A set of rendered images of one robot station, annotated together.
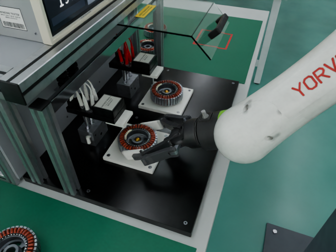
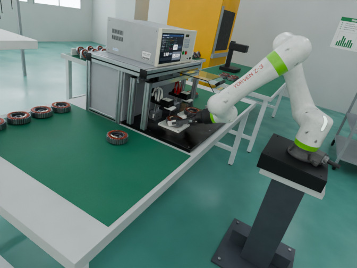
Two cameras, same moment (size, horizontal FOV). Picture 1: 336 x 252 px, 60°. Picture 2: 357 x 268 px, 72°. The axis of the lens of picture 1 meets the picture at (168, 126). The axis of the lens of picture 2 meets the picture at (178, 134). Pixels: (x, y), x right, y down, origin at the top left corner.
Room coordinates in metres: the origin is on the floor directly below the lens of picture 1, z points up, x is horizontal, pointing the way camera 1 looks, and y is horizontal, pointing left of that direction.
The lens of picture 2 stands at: (-0.85, -0.08, 1.41)
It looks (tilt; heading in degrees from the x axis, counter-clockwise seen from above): 26 degrees down; 5
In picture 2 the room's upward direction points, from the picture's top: 11 degrees clockwise
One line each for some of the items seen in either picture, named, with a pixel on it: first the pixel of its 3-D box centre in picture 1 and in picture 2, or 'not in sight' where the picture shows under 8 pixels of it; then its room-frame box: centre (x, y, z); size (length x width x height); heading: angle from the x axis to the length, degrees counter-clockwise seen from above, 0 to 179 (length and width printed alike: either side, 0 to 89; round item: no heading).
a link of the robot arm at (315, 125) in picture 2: not in sight; (312, 128); (0.45, -0.65, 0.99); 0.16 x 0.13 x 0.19; 6
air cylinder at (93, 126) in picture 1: (93, 129); (155, 114); (0.62, 0.22, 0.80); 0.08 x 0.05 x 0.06; 160
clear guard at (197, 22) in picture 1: (168, 22); (199, 78); (0.84, 0.00, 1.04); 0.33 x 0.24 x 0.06; 70
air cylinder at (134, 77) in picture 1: (128, 85); (174, 106); (0.85, 0.14, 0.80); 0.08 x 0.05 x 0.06; 160
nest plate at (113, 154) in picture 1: (138, 146); (173, 124); (0.58, 0.09, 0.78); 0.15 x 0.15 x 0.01; 70
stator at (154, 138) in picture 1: (137, 140); (175, 120); (0.58, 0.09, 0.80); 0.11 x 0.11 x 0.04
